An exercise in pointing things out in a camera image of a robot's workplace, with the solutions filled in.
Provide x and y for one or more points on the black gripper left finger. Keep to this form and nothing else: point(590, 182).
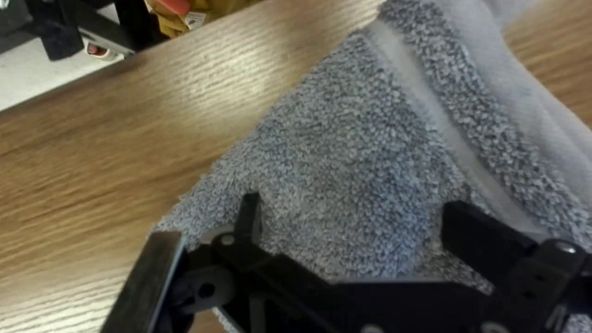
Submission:
point(248, 226)

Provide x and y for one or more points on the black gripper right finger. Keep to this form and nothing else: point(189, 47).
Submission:
point(481, 241)

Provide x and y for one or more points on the grey terry towel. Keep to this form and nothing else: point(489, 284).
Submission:
point(420, 108)

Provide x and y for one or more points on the yellow red box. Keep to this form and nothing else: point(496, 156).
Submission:
point(176, 17)

